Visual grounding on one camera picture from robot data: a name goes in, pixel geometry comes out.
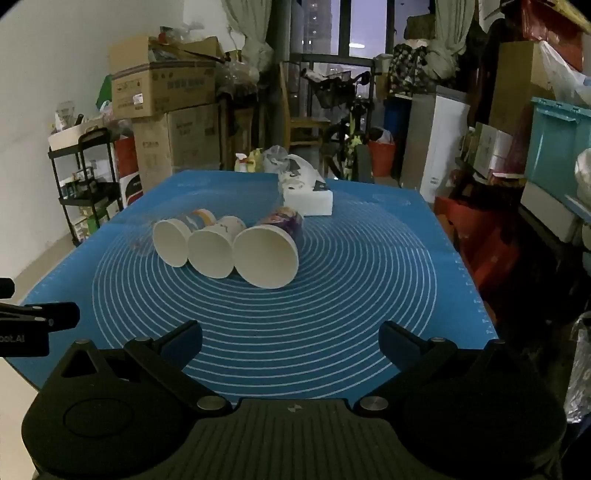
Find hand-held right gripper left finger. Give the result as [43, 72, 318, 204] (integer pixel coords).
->
[44, 320, 232, 414]

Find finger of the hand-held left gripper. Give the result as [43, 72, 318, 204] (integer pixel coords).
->
[0, 302, 81, 331]

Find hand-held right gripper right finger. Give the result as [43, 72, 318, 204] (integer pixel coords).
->
[355, 320, 542, 413]

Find white paper cup small print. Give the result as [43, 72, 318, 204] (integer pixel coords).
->
[188, 215, 247, 279]

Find white paper cup orange print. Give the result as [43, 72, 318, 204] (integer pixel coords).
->
[153, 209, 216, 269]

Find large paper cup purple print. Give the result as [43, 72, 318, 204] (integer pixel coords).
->
[232, 207, 306, 291]

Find blue silicone mat white circles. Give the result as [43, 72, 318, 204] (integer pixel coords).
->
[11, 169, 499, 401]

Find black rolling shelf rack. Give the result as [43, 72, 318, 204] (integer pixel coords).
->
[48, 128, 125, 248]

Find red box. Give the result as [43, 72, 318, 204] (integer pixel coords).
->
[433, 195, 509, 288]

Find red and white carton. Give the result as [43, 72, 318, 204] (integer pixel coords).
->
[117, 172, 145, 209]

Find white box on rack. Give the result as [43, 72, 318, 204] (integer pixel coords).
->
[48, 121, 106, 151]

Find red bucket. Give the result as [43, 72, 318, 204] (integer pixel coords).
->
[368, 140, 397, 177]

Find clear plastic wrap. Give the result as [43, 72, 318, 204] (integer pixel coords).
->
[564, 311, 591, 424]

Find large brown cardboard box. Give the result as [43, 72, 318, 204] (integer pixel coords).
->
[132, 103, 223, 193]

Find white cabinet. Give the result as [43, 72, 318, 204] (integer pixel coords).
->
[401, 85, 471, 202]

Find white flat box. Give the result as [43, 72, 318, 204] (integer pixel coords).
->
[519, 177, 581, 244]

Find clear crumpled plastic bag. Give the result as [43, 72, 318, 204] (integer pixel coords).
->
[263, 145, 293, 174]

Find black bicycle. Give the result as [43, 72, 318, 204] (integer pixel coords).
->
[302, 69, 376, 182]

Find stack of white boxes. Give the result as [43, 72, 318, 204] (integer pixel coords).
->
[465, 122, 514, 179]

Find blue barrel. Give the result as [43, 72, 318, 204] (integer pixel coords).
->
[383, 96, 413, 140]

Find green bag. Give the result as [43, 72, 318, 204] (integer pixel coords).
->
[96, 75, 114, 110]

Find wooden chair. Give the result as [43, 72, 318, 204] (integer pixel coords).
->
[279, 62, 332, 149]

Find open printed cardboard box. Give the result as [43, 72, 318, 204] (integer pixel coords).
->
[109, 35, 225, 119]

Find teal plastic storage crate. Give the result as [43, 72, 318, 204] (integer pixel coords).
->
[523, 96, 591, 205]

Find floral patterned clothing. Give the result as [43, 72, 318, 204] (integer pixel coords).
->
[387, 41, 440, 99]

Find tall brown cardboard box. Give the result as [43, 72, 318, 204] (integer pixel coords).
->
[488, 41, 556, 136]

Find pale green curtain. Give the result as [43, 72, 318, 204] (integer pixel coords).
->
[221, 0, 276, 73]
[433, 0, 477, 89]

